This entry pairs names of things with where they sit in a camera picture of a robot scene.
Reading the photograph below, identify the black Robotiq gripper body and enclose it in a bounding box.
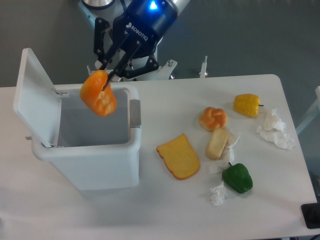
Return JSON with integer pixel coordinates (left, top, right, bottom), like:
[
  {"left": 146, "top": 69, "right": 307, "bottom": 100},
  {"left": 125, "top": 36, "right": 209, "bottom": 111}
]
[{"left": 109, "top": 0, "right": 178, "bottom": 73}]

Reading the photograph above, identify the large crumpled white tissue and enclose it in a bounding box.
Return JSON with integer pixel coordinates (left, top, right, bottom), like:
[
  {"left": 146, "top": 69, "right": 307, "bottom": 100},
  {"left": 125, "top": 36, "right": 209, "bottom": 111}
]
[{"left": 255, "top": 108, "right": 295, "bottom": 151}]

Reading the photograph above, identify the crumpled tissue under bread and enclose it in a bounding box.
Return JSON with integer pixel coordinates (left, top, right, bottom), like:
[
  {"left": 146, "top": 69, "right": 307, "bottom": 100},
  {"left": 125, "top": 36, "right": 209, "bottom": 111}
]
[{"left": 206, "top": 130, "right": 240, "bottom": 174}]

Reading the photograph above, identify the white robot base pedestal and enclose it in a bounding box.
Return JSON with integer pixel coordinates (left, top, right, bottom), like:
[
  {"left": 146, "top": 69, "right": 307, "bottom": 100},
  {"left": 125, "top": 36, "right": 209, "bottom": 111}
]
[{"left": 85, "top": 44, "right": 209, "bottom": 84}]

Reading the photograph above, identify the orange knotted bread roll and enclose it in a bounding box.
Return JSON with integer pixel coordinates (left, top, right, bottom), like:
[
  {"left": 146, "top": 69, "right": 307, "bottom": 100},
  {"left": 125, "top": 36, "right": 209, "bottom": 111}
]
[{"left": 198, "top": 107, "right": 228, "bottom": 132}]

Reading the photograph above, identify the white trash can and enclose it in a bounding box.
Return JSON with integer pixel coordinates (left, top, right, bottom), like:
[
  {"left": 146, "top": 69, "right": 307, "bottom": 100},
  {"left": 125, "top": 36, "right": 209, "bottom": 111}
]
[{"left": 31, "top": 82, "right": 142, "bottom": 191}]

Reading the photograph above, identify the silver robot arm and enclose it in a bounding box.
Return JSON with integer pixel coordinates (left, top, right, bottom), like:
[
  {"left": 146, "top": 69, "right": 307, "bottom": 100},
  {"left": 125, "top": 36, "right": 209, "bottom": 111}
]
[{"left": 78, "top": 0, "right": 189, "bottom": 83}]

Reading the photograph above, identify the white trash can lid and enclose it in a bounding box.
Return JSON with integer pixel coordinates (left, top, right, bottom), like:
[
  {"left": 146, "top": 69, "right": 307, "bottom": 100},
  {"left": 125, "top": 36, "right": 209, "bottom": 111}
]
[{"left": 13, "top": 48, "right": 70, "bottom": 148}]

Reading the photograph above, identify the small crumpled white tissue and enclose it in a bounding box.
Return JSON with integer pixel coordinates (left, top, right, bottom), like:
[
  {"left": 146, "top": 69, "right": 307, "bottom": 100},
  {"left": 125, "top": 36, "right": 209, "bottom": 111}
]
[{"left": 209, "top": 181, "right": 227, "bottom": 207}]

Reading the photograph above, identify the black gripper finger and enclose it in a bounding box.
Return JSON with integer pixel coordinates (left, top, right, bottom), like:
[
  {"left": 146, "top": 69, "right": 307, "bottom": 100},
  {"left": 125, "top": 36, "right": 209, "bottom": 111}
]
[
  {"left": 102, "top": 54, "right": 159, "bottom": 91},
  {"left": 93, "top": 17, "right": 117, "bottom": 70}
]

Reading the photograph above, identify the yellow bell pepper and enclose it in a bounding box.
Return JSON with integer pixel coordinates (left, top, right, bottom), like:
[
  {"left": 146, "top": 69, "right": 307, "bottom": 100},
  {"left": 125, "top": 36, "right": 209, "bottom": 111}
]
[{"left": 233, "top": 93, "right": 264, "bottom": 117}]

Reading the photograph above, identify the yellow toast slice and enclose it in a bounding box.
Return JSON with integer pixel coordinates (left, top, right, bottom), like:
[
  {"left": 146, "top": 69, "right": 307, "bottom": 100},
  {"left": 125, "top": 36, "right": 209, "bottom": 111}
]
[{"left": 156, "top": 133, "right": 201, "bottom": 180}]

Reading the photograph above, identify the black device at edge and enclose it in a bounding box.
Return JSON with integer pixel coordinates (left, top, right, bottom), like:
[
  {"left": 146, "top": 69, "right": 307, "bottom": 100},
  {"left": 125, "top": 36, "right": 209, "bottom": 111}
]
[{"left": 301, "top": 203, "right": 320, "bottom": 229}]

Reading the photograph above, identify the green bell pepper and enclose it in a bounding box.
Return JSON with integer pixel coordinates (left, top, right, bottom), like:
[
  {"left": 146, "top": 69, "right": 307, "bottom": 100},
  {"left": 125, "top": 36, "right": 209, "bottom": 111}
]
[{"left": 222, "top": 163, "right": 253, "bottom": 194}]

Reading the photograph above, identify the small rectangular bread roll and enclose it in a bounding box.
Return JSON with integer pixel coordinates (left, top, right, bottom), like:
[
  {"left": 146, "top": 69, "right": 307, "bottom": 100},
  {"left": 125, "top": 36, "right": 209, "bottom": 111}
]
[{"left": 205, "top": 128, "right": 229, "bottom": 160}]

